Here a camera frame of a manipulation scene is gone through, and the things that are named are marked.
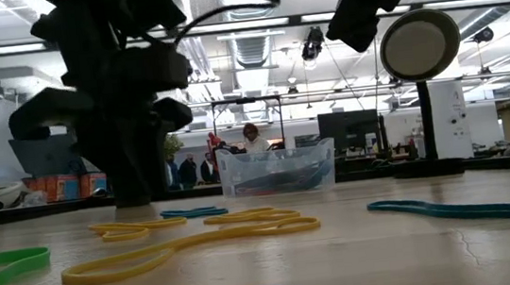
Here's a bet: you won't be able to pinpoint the red desk lamp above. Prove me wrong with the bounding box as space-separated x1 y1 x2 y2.
206 130 225 160

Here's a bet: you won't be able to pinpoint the dark grey laptop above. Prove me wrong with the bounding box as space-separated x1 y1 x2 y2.
8 131 86 181

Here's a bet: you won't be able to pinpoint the green plant in black pot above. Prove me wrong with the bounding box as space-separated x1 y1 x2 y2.
107 131 191 210

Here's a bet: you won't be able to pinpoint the yellow rubber band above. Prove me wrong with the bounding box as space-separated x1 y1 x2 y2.
58 214 326 285
87 214 189 245
203 203 302 228

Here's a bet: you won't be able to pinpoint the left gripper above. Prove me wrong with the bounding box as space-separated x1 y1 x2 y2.
2 49 203 216

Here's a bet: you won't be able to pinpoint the black table frame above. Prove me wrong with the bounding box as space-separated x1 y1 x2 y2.
0 152 510 226

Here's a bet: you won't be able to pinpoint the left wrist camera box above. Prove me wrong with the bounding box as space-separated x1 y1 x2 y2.
105 41 195 98

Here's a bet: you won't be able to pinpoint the person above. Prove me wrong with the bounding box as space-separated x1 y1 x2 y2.
164 158 181 191
176 152 200 189
197 151 218 186
239 121 271 155
219 139 243 157

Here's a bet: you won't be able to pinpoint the clear plastic bin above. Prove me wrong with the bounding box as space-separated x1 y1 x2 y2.
214 136 339 200

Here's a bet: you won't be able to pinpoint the black gantry frame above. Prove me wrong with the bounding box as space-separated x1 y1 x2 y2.
210 94 287 158

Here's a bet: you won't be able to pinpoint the orange cardboard box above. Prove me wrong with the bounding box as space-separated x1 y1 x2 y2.
78 171 110 199
24 173 82 207

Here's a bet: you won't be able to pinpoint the black desk lamp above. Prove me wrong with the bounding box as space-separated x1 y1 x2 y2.
375 5 477 182

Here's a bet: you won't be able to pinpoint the black monitor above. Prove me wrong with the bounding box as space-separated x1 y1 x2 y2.
316 108 384 160

